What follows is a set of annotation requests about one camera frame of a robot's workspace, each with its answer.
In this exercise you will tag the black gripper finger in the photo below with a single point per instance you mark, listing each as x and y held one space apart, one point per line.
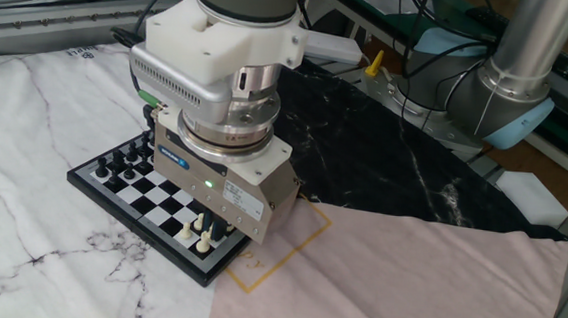
207 221
217 230

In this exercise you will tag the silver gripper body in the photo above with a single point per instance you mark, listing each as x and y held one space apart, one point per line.
276 198

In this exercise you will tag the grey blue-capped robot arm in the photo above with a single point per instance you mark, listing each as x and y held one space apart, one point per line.
517 55

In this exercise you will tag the black-framed chessboard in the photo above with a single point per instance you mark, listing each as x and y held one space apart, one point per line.
151 195

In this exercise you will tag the white chess pawn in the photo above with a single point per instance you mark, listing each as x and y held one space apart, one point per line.
186 230
199 221

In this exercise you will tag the white chess piece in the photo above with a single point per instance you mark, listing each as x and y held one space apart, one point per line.
203 243
229 228

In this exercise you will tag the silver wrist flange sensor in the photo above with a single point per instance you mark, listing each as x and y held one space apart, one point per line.
246 121

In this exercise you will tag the black chess pawn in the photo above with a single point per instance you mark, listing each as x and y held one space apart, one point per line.
142 165
129 172
113 178

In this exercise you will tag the black chess piece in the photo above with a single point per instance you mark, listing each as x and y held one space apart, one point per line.
118 160
102 169
132 152
145 144

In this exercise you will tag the yellow plastic object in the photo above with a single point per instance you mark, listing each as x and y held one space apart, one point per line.
375 65

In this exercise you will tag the marble pink black cloth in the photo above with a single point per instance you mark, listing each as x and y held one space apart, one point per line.
33 236

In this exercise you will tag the silver vented camera box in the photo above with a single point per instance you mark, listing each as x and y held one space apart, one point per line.
183 89

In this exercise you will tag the grey metal base plate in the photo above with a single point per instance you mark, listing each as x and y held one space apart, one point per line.
417 120

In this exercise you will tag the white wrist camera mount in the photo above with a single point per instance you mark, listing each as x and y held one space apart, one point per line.
197 37

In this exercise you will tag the long aluminium rail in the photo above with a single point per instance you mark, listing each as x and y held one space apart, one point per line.
73 26

